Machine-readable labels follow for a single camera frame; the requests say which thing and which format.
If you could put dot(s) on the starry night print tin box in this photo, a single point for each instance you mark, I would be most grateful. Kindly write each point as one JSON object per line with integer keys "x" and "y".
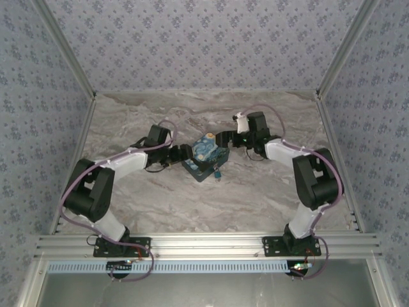
{"x": 204, "y": 153}

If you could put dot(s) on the small blue padlock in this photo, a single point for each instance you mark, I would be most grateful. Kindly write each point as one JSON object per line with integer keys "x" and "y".
{"x": 217, "y": 173}

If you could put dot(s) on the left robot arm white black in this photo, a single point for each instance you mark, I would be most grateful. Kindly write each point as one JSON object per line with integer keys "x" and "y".
{"x": 128, "y": 163}

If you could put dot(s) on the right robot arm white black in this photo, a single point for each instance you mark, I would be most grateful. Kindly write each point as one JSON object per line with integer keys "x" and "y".
{"x": 281, "y": 150}

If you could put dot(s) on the left small circuit board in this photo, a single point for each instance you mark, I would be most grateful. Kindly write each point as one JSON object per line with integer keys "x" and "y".
{"x": 119, "y": 266}

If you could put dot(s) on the small circuit board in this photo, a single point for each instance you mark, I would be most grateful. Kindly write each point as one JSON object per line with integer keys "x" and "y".
{"x": 119, "y": 266}
{"x": 298, "y": 268}

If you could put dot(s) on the grey metal lower panel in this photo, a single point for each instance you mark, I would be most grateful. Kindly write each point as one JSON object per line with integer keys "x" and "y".
{"x": 204, "y": 289}

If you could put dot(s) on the right small circuit board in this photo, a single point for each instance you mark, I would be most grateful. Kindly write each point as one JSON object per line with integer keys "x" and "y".
{"x": 298, "y": 268}

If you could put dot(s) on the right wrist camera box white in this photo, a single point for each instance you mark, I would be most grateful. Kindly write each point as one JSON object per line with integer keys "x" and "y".
{"x": 242, "y": 123}

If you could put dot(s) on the left side table rail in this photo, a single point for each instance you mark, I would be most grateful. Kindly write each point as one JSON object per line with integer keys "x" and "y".
{"x": 81, "y": 153}

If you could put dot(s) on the table rail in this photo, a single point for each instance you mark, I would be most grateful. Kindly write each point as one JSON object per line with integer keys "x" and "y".
{"x": 81, "y": 153}
{"x": 335, "y": 128}

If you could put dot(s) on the right side table rail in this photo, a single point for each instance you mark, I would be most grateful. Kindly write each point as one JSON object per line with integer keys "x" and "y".
{"x": 335, "y": 128}

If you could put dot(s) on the aluminium front frame rail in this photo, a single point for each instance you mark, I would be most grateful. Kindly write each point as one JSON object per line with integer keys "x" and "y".
{"x": 207, "y": 244}

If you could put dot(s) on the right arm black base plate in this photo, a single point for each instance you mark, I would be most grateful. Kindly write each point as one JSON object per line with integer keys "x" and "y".
{"x": 271, "y": 249}

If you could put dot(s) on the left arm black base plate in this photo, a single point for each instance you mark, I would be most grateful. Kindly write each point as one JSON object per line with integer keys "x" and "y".
{"x": 102, "y": 251}

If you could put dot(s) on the right slanted aluminium post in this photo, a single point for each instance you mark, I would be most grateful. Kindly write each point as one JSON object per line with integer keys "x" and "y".
{"x": 348, "y": 44}

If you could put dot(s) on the slanted aluminium post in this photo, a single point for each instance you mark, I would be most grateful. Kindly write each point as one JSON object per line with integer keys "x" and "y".
{"x": 348, "y": 44}
{"x": 65, "y": 49}

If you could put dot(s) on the left slanted aluminium post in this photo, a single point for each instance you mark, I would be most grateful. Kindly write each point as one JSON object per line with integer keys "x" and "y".
{"x": 65, "y": 49}

